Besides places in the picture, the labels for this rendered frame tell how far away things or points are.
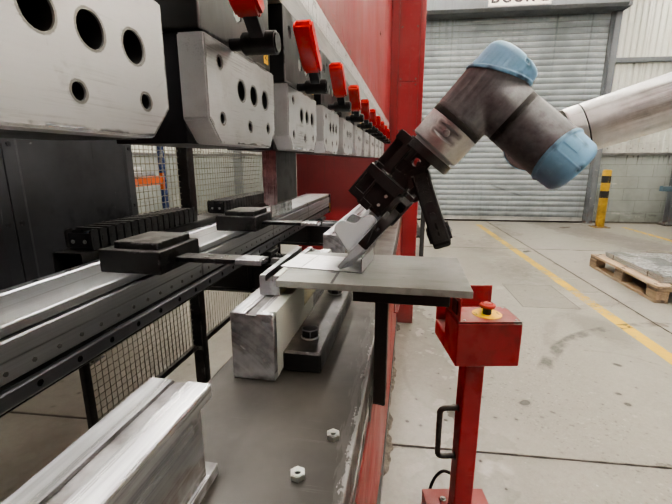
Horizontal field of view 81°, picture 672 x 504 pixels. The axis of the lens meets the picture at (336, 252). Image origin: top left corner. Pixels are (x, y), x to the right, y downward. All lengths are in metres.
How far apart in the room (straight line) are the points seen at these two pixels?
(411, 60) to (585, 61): 6.25
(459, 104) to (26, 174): 0.77
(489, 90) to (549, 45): 8.10
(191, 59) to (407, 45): 2.53
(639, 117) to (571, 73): 8.00
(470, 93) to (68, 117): 0.45
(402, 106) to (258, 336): 2.36
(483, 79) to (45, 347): 0.63
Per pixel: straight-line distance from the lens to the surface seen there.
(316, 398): 0.52
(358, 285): 0.53
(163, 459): 0.35
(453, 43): 8.30
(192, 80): 0.34
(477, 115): 0.55
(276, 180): 0.57
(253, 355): 0.55
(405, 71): 2.80
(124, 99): 0.25
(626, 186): 9.16
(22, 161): 0.94
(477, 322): 1.03
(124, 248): 0.72
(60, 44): 0.23
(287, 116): 0.51
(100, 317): 0.67
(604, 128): 0.70
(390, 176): 0.58
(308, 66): 0.53
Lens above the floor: 1.16
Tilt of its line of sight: 13 degrees down
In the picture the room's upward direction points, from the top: straight up
